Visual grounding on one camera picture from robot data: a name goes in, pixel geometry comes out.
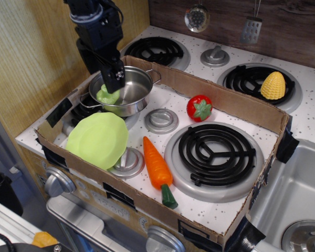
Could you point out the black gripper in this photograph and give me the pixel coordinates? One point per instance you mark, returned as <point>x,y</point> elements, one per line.
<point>99,28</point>

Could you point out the light green toy broccoli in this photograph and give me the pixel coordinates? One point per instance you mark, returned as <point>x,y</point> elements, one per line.
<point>108,98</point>

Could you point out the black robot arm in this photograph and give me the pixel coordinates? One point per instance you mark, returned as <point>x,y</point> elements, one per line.
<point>99,27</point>

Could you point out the stainless steel pot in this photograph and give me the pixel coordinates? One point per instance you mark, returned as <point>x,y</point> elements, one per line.
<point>134,96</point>

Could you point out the back left black burner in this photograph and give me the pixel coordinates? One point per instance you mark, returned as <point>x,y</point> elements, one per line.
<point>161,50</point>

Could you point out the silver centre stove knob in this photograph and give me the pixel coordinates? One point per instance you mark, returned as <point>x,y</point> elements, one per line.
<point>161,121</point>

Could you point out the silver stove knob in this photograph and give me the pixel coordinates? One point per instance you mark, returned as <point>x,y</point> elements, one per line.
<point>161,121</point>
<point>129,165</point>
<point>215,57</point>

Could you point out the light green plastic plate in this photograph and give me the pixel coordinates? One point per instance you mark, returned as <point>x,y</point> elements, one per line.
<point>99,139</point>

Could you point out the red toy tomato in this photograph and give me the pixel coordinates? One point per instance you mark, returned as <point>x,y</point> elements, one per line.
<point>199,108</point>

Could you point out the silver front stove knob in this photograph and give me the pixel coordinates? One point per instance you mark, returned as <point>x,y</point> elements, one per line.
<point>129,165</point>

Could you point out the hanging round metal strainer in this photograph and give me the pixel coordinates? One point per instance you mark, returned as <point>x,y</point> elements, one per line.
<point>197,17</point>

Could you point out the silver back stove knob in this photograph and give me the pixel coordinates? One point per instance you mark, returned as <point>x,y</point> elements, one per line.
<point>215,57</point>

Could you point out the orange toy carrot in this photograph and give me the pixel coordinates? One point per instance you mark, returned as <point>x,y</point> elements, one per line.
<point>159,173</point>

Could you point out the silver left oven knob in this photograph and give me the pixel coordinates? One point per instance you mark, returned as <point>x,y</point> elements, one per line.
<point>58,182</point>

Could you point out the silver oven knob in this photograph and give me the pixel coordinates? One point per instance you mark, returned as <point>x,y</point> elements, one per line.
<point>160,240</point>
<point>58,182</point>

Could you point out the back right black burner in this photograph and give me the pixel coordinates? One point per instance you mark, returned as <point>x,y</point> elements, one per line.
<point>248,78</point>

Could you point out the front right black burner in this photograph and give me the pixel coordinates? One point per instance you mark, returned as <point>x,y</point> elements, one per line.
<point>214,162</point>

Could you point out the hanging metal spatula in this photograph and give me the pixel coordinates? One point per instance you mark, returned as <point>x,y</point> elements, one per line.
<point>252,27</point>

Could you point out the yellow toy corn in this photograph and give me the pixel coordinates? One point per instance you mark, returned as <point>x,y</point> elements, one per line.
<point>274,86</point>

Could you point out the silver right oven knob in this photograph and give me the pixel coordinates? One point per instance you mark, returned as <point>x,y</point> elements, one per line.
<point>160,240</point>

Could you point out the yellow object bottom left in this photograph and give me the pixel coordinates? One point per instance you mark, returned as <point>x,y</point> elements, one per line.
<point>44,239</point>

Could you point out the brown cardboard fence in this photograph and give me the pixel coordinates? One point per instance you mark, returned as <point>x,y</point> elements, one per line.
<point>201,225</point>

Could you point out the grey toy sink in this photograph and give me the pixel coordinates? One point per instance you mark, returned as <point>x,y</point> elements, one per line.
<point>288,197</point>

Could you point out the silver sink drain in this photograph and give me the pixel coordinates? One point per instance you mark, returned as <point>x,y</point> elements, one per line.
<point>299,236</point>

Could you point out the silver oven door handle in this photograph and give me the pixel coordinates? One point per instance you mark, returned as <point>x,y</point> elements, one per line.
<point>87,232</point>

